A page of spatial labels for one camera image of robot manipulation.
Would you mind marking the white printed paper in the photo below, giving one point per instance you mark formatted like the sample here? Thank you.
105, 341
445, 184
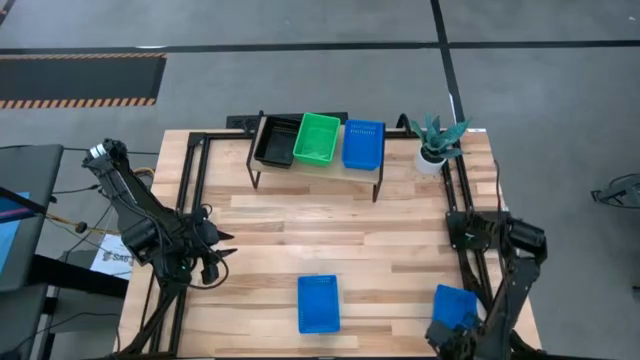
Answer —
112, 257

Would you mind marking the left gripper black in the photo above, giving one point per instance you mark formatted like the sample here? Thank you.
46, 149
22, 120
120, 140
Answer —
206, 240

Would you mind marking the green spiky plant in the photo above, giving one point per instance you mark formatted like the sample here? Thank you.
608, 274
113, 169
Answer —
440, 137

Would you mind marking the wooden shelf with black legs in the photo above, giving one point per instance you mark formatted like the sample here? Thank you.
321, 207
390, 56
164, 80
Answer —
320, 172

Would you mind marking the green plastic slotted basket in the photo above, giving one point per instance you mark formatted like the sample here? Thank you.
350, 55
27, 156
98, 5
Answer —
316, 140

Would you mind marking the black plastic slotted basket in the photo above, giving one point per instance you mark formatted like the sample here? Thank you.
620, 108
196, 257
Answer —
277, 142

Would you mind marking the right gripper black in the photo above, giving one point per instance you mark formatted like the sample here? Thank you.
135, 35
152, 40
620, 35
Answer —
452, 342

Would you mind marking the black aluminium table frame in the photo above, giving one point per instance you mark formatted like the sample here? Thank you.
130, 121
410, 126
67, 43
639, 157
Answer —
192, 165

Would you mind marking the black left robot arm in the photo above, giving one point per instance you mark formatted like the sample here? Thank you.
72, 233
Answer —
125, 200

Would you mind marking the dark grey cart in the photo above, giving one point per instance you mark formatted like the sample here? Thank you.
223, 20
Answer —
25, 210

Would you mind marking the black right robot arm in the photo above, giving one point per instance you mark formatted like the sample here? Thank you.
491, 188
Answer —
520, 280

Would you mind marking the blue plastic slotted basket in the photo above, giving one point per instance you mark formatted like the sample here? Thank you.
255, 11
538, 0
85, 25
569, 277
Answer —
318, 303
363, 145
452, 305

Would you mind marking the blue sheet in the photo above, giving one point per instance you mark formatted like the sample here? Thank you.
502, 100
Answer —
7, 230

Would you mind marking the black hazard-striped floor mat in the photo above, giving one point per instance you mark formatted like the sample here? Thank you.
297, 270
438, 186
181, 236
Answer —
80, 77

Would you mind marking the white plant pot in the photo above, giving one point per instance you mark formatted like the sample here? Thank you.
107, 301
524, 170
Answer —
427, 165

